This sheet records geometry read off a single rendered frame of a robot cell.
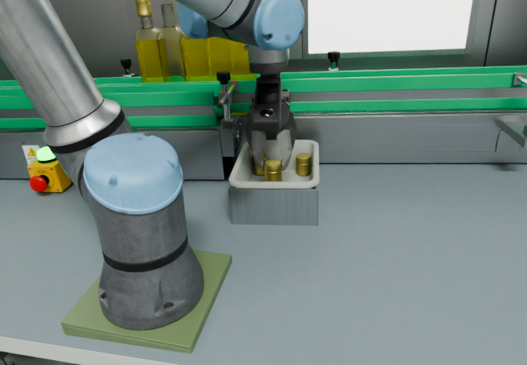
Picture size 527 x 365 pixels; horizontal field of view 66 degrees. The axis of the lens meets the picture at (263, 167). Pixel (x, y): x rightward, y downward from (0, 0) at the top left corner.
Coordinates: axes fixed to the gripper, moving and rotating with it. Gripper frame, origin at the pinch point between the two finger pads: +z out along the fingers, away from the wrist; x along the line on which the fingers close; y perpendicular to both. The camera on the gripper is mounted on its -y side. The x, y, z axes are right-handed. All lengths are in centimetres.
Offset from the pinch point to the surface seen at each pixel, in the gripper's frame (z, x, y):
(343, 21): -22.7, -16.5, 38.7
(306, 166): 5.0, -6.6, 10.5
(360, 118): -2.6, -19.5, 20.3
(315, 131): 0.4, -8.9, 20.5
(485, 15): -22, -52, 41
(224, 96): -11.6, 10.5, 10.3
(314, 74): -11.3, -8.7, 29.7
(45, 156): 0, 53, 7
